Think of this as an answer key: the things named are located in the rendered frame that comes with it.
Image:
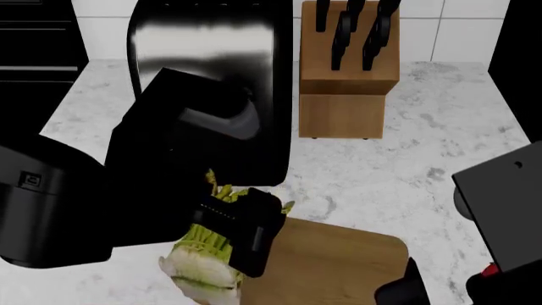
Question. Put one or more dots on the wooden cutting board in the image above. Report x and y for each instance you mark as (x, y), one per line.
(326, 267)

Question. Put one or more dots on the green white bok choy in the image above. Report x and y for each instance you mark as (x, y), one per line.
(203, 270)

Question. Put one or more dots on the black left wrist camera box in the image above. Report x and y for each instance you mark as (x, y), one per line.
(178, 127)

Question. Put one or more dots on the wooden knife block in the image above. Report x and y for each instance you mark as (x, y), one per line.
(343, 105)

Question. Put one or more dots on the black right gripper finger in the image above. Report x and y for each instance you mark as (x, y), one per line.
(406, 290)

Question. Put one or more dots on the black oven cabinet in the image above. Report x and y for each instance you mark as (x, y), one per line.
(34, 63)

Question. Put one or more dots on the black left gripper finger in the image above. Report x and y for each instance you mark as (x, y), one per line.
(245, 232)

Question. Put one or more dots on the chrome and black toaster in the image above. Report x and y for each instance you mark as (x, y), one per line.
(203, 44)

